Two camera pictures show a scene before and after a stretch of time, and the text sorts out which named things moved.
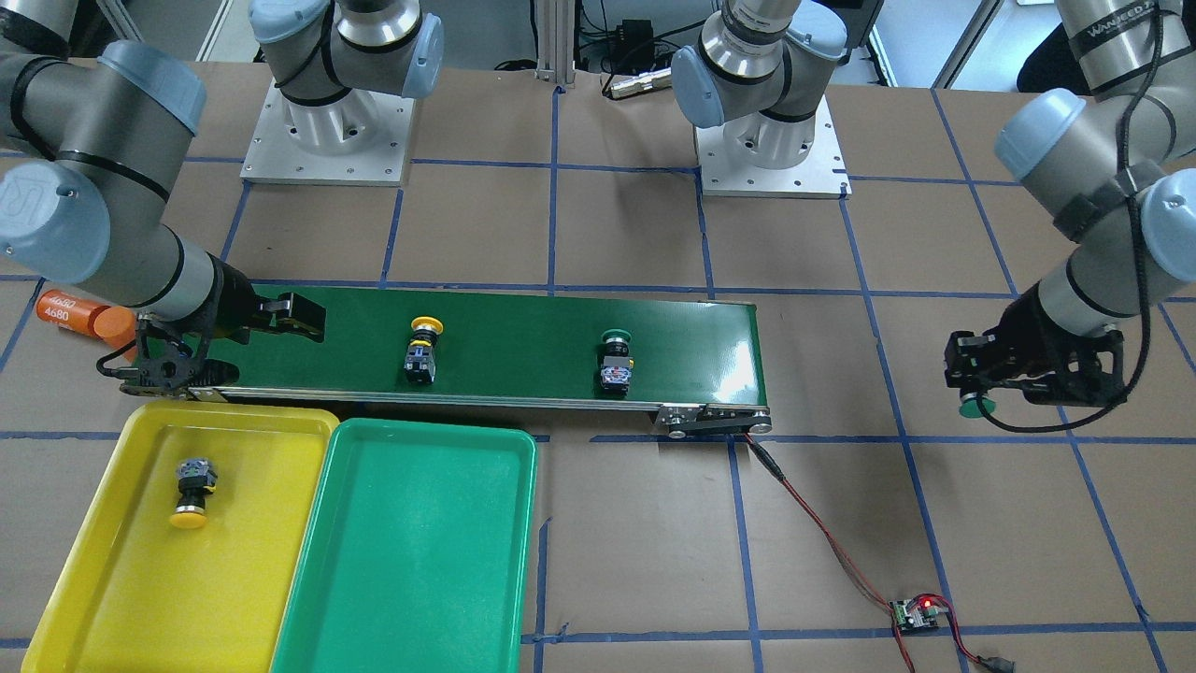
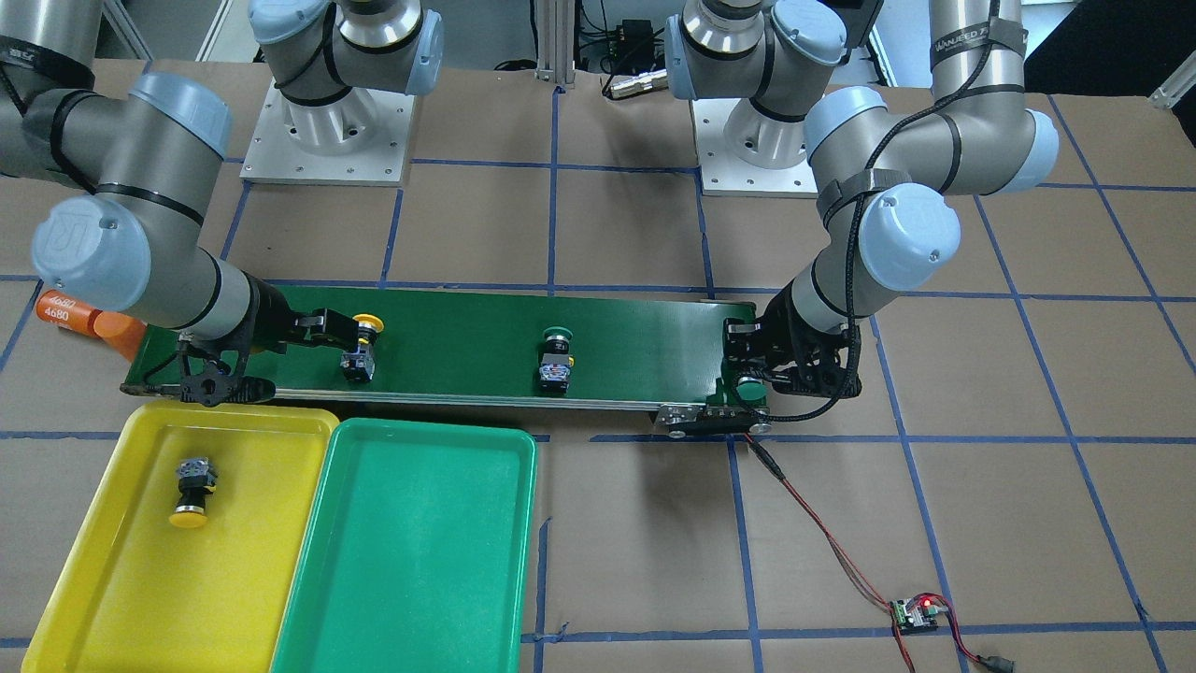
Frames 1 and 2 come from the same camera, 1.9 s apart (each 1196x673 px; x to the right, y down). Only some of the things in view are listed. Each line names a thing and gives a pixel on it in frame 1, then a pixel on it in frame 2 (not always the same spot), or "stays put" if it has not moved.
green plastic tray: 418,557 stays put
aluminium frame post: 556,41 stays put
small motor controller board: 913,616 stays put
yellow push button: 197,479 stays put
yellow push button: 420,362 -> 361,365
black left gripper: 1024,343 -> 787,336
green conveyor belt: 697,364 stays put
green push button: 617,364 -> 554,370
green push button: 970,407 -> 751,388
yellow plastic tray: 131,594 stays put
